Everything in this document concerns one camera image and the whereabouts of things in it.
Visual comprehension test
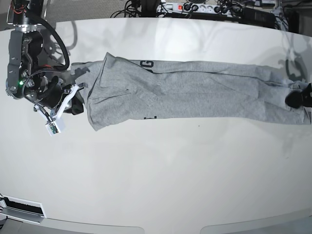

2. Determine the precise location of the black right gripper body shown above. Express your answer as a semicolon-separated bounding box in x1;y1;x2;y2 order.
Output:
36;78;71;109

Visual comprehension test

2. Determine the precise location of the grey t-shirt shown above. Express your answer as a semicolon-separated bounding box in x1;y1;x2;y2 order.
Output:
71;54;312;130

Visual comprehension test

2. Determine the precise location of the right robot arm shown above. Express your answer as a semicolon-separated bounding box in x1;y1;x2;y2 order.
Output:
6;0;83;117

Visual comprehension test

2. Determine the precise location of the black power adapter box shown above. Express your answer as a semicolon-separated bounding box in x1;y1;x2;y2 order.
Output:
242;8;276;28

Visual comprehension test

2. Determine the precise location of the white power strip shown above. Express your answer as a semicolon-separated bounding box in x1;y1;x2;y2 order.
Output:
156;0;243;17

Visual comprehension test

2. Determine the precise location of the white slotted bracket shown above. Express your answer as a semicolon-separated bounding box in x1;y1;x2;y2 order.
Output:
0;195;47;224

